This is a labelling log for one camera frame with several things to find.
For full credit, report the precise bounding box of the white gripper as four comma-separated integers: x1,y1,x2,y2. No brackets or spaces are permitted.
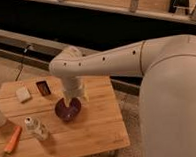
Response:
62,76,89,105

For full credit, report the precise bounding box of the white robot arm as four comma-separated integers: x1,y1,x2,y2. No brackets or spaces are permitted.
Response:
49,34,196,157

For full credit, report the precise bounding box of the dark purple bowl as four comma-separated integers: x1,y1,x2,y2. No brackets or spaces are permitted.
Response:
54,97,81,122

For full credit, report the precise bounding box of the clear plastic bottle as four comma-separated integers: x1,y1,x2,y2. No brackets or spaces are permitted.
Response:
24,117,49,141

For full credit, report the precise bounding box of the wooden board table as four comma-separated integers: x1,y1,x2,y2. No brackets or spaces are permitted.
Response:
0,76,130,157

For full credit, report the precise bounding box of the black cable left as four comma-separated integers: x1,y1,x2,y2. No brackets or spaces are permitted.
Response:
12,44,35,82

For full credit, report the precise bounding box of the orange handled tool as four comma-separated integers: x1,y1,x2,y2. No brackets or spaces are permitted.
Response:
0,125,22,157

